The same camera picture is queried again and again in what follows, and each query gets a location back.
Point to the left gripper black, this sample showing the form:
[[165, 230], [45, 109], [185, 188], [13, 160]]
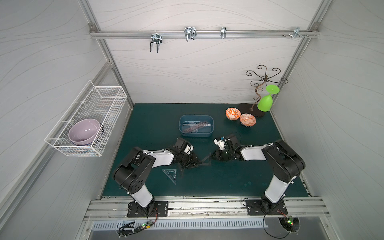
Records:
[[190, 159]]

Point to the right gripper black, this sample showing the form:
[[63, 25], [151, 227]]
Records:
[[218, 156]]

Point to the stencil ruler large dark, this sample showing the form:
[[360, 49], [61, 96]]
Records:
[[189, 126]]

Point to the blue plastic storage box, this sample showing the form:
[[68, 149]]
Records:
[[202, 133]]

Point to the thin clear straight ruler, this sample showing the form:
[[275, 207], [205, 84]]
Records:
[[205, 123]]

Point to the clear protractor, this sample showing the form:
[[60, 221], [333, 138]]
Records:
[[194, 127]]

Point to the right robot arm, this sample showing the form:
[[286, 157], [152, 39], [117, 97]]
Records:
[[286, 165]]

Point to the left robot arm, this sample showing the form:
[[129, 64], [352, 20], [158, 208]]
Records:
[[136, 167]]

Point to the clear triangle ruler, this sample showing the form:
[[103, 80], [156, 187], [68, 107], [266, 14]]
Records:
[[171, 174]]

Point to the orange patterned bowl left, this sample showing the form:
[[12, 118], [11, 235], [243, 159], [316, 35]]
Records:
[[232, 114]]

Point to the green table mat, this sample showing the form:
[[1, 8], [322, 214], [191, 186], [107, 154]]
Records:
[[156, 126]]

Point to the green plastic goblet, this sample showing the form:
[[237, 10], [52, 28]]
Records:
[[266, 102]]

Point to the brown metal cup stand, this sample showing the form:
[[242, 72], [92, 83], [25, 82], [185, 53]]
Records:
[[260, 83]]

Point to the lilac bowl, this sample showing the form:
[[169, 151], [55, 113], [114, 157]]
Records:
[[84, 132]]

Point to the metal hook small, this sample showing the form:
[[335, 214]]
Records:
[[223, 32]]

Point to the metal hook left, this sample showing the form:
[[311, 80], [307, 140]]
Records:
[[156, 40]]

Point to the metal hook middle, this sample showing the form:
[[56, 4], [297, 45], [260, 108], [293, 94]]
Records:
[[190, 33]]

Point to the metal hook right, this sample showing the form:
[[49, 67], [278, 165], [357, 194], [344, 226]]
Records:
[[296, 34]]

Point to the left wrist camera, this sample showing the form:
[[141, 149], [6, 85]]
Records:
[[183, 146]]

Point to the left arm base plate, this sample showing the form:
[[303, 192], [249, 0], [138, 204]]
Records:
[[153, 209]]

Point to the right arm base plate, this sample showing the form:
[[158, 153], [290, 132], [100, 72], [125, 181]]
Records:
[[253, 207]]

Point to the white cable duct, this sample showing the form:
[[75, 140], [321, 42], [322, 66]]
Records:
[[184, 224]]

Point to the aluminium front rail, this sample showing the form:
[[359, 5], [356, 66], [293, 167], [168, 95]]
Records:
[[204, 208]]

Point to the aluminium rail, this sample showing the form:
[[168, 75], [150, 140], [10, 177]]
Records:
[[204, 208], [210, 34]]

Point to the white wire basket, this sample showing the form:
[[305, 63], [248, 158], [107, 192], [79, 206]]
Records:
[[102, 103]]

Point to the aluminium top rail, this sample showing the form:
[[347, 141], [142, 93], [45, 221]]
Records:
[[210, 34]]

